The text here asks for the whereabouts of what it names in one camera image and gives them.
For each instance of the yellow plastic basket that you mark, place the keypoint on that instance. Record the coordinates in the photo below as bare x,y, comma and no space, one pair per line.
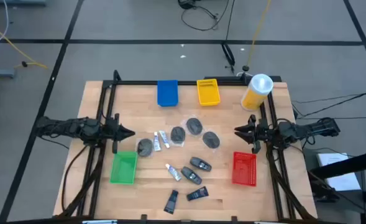
208,92

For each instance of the dark blue squeeze tube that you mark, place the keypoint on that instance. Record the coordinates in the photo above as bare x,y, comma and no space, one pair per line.
171,202
197,193

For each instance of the white paper box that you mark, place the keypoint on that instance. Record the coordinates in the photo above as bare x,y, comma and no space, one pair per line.
332,159

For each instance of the blue plastic basket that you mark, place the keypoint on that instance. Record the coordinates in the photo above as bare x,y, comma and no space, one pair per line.
167,93

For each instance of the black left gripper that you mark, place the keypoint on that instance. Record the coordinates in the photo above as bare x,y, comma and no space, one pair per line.
111,130

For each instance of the green plastic basket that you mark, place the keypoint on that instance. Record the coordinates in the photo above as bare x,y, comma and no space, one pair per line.
123,168

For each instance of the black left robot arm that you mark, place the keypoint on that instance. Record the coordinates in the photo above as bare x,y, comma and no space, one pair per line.
77,128

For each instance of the red plastic basket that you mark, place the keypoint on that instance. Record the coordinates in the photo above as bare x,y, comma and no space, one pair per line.
244,169

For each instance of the black beam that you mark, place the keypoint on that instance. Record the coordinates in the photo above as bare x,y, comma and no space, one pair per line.
350,163

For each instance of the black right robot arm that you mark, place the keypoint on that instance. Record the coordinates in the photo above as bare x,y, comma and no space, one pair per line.
294,130

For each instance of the black mesh pad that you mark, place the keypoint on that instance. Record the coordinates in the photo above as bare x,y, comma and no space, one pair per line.
194,126
178,135
145,147
211,139

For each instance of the white label strip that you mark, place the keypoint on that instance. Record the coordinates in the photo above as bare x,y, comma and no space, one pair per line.
98,221

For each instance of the small white toothpaste tube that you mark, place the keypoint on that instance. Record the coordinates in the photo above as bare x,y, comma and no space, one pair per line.
173,172
156,141
164,139

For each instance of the wipes canister with yellow label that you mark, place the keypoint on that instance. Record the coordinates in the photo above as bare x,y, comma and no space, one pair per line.
257,90

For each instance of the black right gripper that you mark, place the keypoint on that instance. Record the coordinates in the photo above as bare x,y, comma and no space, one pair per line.
258,132

